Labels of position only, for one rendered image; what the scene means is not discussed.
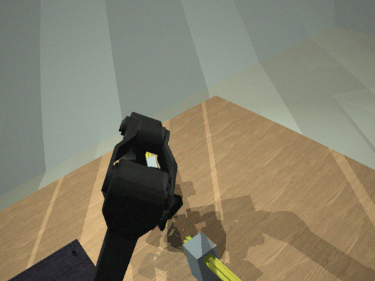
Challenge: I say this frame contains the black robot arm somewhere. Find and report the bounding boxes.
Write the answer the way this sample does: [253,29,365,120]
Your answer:
[91,112,178,281]

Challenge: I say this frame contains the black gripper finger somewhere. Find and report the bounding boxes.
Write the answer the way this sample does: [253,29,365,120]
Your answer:
[158,218,167,232]

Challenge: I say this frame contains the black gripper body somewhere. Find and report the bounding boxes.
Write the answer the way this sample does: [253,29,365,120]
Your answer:
[102,192,183,220]

